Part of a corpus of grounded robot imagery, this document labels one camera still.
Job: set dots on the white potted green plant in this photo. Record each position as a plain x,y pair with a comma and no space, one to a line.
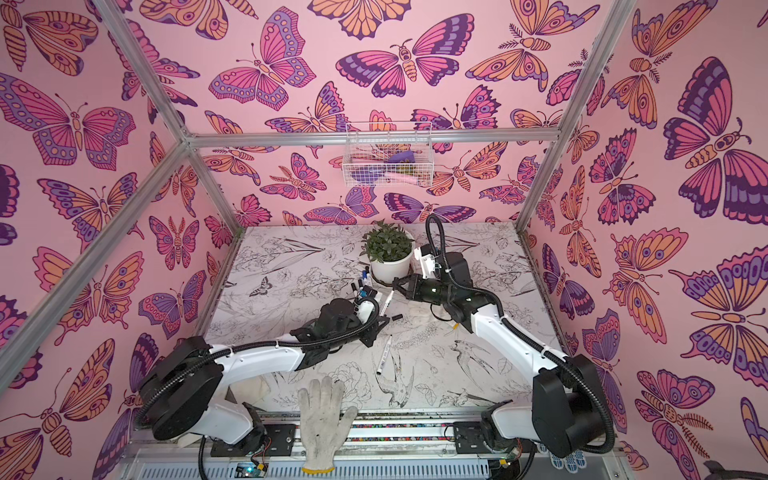
389,248

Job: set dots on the white wire wall basket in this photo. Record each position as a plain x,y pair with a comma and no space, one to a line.
388,153

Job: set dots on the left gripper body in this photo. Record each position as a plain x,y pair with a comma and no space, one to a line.
353,333

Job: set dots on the small circuit board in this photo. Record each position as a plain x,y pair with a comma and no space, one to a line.
250,471

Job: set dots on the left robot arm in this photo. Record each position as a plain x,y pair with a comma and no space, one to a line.
179,392

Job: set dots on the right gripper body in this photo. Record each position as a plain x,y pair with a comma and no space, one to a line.
411,288

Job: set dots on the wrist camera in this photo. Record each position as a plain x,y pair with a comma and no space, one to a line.
370,302
426,262

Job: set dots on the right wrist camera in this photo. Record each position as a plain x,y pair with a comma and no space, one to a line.
426,262

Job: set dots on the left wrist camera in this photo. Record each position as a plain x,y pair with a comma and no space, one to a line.
370,302

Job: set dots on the blue dotted glove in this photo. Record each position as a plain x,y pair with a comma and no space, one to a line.
572,463

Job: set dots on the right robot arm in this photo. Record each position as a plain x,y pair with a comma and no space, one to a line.
568,409

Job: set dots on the white glove on table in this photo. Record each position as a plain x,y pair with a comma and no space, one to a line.
422,315

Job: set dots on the white glove front edge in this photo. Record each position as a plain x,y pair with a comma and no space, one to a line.
323,427

